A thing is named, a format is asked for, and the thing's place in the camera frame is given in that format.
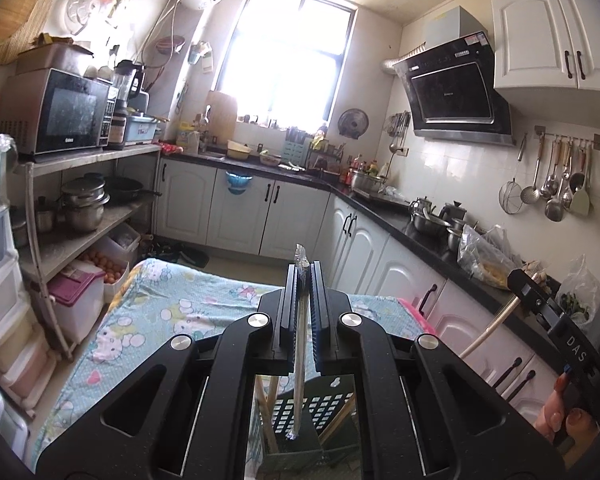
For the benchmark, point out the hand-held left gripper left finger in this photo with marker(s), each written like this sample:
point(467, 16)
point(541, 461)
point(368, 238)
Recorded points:
point(285, 320)

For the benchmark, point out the brown cardboard box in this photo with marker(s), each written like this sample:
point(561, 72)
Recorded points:
point(55, 60)

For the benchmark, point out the black range hood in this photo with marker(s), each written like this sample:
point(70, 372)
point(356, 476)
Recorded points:
point(452, 90)

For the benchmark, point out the row of hanging kitchen utensils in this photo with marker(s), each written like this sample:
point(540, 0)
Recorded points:
point(555, 195)

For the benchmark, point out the wooden cutting board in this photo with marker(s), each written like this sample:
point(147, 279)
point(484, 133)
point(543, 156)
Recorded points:
point(222, 117)

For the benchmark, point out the person's right hand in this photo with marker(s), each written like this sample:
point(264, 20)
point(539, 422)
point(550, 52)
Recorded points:
point(552, 417)

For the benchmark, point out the black kitchen countertop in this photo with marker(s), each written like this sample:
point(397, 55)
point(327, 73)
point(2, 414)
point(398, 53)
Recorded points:
point(420, 230)

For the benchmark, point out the green cutlery drainer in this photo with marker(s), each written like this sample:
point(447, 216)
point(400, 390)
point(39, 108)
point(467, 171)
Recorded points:
point(297, 145)

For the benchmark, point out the green perforated utensil holder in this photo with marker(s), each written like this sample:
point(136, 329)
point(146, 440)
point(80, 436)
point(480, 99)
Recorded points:
point(305, 447)

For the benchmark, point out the pastel plastic drawer unit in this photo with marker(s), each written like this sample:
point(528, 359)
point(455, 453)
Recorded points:
point(0, 260)

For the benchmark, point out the white round food cover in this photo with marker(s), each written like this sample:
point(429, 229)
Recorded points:
point(82, 7)

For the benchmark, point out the clear box of eggs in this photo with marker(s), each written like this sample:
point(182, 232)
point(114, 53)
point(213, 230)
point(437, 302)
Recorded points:
point(107, 270)

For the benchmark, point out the steel teapot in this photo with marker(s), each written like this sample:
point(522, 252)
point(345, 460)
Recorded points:
point(454, 211)

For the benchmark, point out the white metal shelf rack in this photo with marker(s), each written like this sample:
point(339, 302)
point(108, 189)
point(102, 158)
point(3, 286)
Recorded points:
point(80, 247)

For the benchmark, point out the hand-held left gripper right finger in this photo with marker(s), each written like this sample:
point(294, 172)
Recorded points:
point(324, 335)

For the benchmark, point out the black blender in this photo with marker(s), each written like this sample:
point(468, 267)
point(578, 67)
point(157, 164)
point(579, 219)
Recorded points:
point(125, 100)

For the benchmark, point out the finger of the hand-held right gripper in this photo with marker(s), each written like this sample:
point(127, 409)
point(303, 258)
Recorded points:
point(527, 290)

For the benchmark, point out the cream flexible straw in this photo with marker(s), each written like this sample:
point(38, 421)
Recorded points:
point(490, 327)

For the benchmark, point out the kitchen window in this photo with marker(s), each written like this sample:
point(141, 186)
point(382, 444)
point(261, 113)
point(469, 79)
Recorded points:
point(290, 55)

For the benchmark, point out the clear plastic bag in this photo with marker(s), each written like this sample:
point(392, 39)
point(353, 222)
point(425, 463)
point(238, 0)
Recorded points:
point(490, 260)

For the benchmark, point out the pink-lidded storage container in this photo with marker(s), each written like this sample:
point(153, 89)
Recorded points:
point(75, 305)

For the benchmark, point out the hanging steel ladle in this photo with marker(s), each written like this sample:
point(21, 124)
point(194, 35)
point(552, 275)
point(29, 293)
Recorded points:
point(394, 145)

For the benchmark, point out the small steel pot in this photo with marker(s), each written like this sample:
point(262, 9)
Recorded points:
point(459, 240)

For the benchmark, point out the stacked steel pots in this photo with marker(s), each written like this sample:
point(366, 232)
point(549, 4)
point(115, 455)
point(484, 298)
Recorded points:
point(85, 205)

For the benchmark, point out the white plastic drawer unit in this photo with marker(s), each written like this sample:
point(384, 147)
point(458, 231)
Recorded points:
point(2, 420)

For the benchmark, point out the black microwave oven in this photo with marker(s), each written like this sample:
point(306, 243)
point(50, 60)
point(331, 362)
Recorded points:
point(65, 115)

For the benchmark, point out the cartoon printed blanket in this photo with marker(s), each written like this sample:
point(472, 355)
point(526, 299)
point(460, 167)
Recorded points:
point(145, 310)

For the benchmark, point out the steel cooking pot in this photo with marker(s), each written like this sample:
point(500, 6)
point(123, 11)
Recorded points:
point(369, 180)

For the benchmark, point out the black frying pan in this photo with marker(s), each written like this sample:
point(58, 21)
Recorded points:
point(127, 190)

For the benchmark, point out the white base cabinets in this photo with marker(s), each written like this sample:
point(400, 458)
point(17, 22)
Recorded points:
point(290, 215)

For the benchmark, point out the white wall cabinet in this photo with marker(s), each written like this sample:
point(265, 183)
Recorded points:
point(545, 35)

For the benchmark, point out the steel kettle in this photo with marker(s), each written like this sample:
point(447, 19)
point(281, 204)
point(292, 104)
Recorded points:
point(422, 206)

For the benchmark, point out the pale wooden chopstick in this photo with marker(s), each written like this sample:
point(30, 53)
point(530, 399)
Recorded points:
point(337, 422)

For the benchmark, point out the blue hanging bowl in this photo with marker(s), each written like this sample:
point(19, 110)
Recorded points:
point(238, 182)

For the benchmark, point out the plastic bag of greens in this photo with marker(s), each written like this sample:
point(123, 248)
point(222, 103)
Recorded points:
point(580, 295)

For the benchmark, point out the grey-blue dish box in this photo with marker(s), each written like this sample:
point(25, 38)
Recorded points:
point(142, 130)

